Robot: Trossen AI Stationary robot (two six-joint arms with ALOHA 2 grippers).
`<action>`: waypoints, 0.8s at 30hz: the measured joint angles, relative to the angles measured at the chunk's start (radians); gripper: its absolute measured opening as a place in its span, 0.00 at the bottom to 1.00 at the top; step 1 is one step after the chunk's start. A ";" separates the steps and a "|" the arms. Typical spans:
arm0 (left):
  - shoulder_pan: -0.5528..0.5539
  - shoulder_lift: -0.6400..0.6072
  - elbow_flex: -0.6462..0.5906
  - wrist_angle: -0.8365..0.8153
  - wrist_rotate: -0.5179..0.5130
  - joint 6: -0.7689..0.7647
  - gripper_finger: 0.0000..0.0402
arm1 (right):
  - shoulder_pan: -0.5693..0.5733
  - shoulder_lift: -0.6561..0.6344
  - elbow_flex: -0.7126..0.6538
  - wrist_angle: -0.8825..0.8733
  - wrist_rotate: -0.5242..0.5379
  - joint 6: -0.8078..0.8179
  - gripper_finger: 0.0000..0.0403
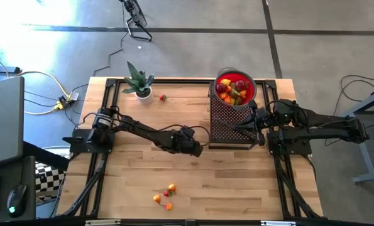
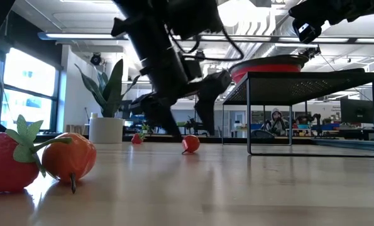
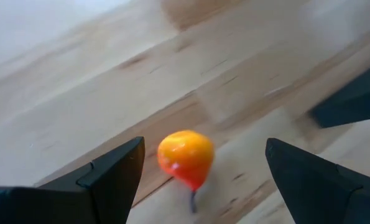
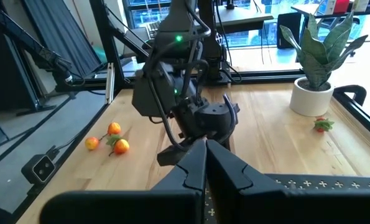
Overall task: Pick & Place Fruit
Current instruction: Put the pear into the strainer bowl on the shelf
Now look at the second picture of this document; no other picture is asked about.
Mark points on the black tabletop device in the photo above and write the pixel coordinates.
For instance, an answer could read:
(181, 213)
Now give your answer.
(191, 123)

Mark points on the ribbed silver ceiling duct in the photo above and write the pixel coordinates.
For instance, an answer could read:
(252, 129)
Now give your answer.
(281, 28)

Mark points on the person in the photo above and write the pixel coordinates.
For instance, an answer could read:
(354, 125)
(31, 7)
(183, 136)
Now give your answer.
(278, 122)

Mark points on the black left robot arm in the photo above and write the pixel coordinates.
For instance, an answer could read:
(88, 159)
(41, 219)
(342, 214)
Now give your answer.
(155, 47)

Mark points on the red grey collapsible colander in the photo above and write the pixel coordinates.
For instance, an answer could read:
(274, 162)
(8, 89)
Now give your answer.
(265, 68)

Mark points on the red toy strawberry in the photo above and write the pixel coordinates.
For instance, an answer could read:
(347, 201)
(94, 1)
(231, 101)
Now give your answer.
(4, 163)
(137, 138)

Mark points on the small dark background plant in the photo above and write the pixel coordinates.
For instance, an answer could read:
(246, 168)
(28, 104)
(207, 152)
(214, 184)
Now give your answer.
(146, 127)

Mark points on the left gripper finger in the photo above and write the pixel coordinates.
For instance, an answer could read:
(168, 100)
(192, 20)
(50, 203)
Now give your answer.
(163, 119)
(210, 106)

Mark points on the black round ceiling spotlight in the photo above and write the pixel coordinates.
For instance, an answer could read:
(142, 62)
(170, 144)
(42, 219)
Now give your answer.
(95, 59)
(200, 54)

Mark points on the long linear ceiling light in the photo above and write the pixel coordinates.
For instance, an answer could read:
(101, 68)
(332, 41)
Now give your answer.
(80, 36)

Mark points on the large dark monitor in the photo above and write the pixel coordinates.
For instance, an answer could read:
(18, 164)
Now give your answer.
(359, 110)

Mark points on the black ceiling mounted device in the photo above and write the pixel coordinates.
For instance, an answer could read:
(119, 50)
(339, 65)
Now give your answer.
(310, 51)

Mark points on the small orange toy fruit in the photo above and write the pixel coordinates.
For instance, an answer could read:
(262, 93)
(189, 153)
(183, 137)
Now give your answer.
(190, 143)
(68, 157)

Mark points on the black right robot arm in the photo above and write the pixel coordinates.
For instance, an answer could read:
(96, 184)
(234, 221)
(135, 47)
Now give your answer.
(362, 9)

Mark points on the black office chair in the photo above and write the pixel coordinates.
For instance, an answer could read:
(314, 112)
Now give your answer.
(262, 134)

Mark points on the black background robot arm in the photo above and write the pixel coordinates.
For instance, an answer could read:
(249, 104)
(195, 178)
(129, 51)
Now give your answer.
(312, 120)

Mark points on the black perforated metal shelf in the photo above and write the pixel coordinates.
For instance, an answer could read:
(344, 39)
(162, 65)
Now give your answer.
(293, 86)

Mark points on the long blue-edged bench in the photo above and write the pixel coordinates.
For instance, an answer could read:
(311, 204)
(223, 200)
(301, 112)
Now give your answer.
(347, 143)

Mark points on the potted aloe plant white pot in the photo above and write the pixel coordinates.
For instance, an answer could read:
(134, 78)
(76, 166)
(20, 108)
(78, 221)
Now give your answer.
(106, 130)

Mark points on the large glass window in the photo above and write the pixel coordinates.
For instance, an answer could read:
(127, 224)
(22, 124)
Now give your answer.
(26, 94)

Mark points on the small dark monitor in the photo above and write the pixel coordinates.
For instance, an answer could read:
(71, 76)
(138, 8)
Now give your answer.
(126, 108)

